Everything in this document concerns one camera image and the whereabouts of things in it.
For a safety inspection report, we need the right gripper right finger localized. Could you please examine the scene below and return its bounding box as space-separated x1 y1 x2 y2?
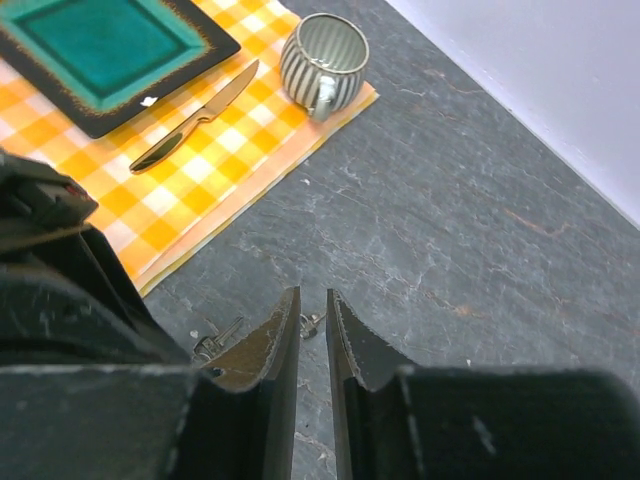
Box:
326 289 639 479

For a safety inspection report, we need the orange checkered cloth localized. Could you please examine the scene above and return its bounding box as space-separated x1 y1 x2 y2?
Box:
1 1 377 294

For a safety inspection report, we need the striped grey mug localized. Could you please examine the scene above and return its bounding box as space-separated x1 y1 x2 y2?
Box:
279 13 369 123

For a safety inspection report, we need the keyring with keys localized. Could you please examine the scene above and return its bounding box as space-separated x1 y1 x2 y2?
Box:
192 313 326 365

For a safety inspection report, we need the teal square plate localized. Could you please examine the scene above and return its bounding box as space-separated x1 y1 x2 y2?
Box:
1 0 241 139

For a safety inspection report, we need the gold knife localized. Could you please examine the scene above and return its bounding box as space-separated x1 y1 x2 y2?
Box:
129 59 260 175

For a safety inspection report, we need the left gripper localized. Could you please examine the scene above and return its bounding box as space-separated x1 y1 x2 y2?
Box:
1 152 189 365

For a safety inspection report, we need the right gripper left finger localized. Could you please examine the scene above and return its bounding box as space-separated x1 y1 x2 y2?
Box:
1 287 300 479

